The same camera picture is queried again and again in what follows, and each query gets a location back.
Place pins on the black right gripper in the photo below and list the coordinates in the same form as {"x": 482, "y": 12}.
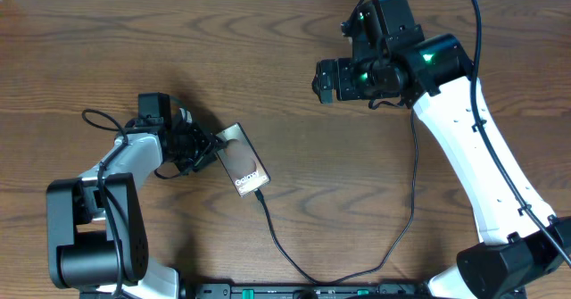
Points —
{"x": 343, "y": 68}

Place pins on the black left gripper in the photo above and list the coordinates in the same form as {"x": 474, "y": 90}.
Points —
{"x": 208, "y": 146}

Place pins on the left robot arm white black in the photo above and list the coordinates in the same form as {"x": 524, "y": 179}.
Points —
{"x": 96, "y": 237}

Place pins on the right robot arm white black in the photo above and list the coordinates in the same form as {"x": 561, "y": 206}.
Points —
{"x": 521, "y": 238}

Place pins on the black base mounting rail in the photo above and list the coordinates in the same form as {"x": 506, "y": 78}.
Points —
{"x": 228, "y": 291}

